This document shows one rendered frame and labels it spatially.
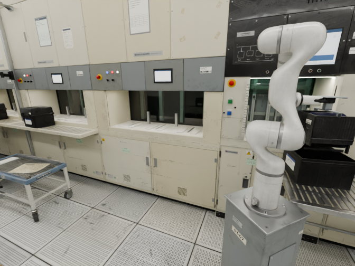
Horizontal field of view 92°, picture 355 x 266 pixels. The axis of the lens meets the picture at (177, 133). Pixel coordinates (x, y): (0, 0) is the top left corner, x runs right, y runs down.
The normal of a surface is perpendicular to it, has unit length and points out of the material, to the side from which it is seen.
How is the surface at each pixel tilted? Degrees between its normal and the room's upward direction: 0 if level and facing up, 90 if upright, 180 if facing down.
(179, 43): 90
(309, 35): 86
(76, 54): 90
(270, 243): 90
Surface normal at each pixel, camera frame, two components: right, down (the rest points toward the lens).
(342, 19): -0.38, 0.25
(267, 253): 0.39, 0.25
